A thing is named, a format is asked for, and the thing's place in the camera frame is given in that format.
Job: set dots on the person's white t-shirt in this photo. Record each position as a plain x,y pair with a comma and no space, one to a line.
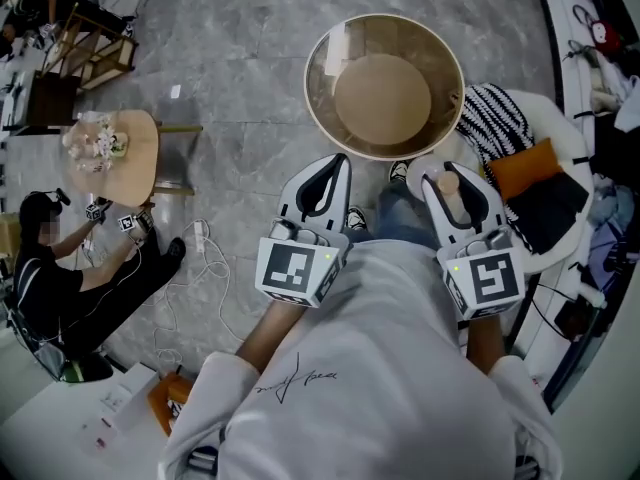
380,368

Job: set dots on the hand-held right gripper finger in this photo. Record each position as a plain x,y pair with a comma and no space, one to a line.
442,233
492,208

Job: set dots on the orange chair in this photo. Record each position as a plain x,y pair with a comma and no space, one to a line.
160,398

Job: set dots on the pale flower bouquet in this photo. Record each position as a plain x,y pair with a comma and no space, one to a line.
100,143

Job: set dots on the white fluffy armchair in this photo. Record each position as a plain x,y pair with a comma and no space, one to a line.
555,118

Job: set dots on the person's left forearm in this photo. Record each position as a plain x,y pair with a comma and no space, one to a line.
270,333

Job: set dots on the person's right shoe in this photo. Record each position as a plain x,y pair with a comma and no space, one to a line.
400,170

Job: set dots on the black flat device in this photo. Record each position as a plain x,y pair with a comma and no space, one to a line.
575,318

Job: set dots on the red white bag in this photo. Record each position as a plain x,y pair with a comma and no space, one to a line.
605,33

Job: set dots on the white power strip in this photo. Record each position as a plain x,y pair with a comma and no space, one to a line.
200,235

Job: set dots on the black cushion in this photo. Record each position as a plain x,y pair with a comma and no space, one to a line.
550,213

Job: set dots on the orange cushion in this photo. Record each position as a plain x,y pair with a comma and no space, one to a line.
525,168

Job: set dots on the white desk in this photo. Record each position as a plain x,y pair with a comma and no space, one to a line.
40,448

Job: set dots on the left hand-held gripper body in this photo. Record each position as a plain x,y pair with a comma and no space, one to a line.
290,268

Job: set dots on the light wooden side table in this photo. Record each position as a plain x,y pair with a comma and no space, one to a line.
135,163

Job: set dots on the dark wooden cabinet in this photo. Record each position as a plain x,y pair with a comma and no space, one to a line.
50,100

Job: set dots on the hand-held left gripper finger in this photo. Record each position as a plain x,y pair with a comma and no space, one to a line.
345,198
290,193

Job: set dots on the round glass-top table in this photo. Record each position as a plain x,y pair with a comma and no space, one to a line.
325,83

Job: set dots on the green black bag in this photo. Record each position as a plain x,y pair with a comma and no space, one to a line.
90,368

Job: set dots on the purple blue clothes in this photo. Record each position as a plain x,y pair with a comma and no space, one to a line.
615,238

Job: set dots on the person's right forearm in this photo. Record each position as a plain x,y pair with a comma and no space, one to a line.
487,343

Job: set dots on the white cylindrical device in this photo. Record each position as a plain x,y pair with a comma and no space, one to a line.
595,297

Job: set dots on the person's blue jeans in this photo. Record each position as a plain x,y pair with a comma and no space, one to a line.
400,218

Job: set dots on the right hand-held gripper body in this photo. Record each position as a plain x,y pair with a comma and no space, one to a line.
492,278

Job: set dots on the person's shoe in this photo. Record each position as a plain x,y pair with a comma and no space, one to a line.
400,170
356,218

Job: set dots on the white cardboard box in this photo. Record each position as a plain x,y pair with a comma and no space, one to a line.
130,398

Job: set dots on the wooden shelf rack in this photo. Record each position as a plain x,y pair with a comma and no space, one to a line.
95,53

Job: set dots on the person's left shoe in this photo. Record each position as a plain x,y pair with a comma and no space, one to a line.
356,218

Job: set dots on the white window bench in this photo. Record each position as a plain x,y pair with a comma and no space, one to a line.
567,83

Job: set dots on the black white striped blanket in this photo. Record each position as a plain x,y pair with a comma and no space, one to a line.
495,118

